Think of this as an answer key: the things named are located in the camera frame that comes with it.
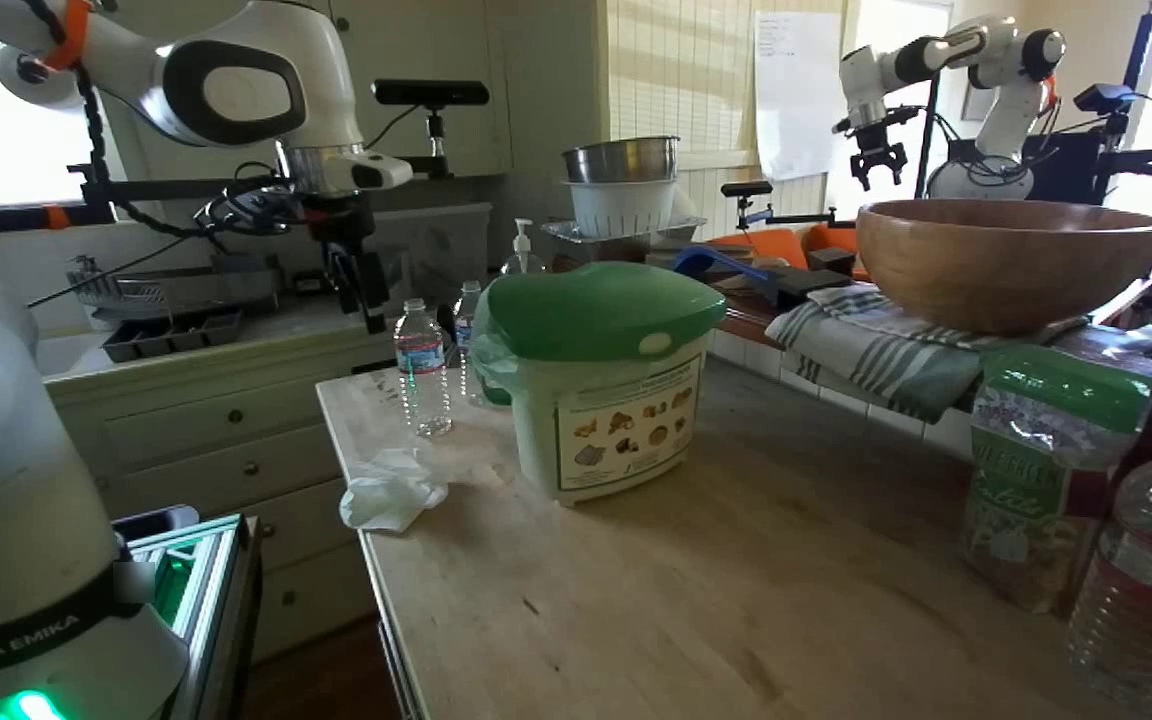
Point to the white drawer cabinet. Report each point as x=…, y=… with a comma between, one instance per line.
x=234, y=430

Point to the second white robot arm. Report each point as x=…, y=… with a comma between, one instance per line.
x=1006, y=71

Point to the metal mixing bowl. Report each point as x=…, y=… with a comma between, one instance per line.
x=611, y=163

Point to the white bin with green lid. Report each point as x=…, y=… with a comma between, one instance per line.
x=603, y=369

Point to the large wooden bowl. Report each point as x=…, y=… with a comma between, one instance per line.
x=1000, y=264

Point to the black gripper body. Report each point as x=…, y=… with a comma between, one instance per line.
x=348, y=264

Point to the striped white green towel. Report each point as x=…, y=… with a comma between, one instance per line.
x=880, y=354

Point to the black camera on stand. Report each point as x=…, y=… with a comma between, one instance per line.
x=433, y=96

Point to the clear water bottle on table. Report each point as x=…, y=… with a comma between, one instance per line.
x=423, y=362

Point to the crumpled white tissue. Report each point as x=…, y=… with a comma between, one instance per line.
x=390, y=492

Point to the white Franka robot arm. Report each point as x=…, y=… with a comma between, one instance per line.
x=76, y=623

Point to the hand sanitizer pump bottle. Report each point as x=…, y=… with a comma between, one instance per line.
x=522, y=254

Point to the white plastic tub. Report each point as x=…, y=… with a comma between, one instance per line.
x=620, y=208

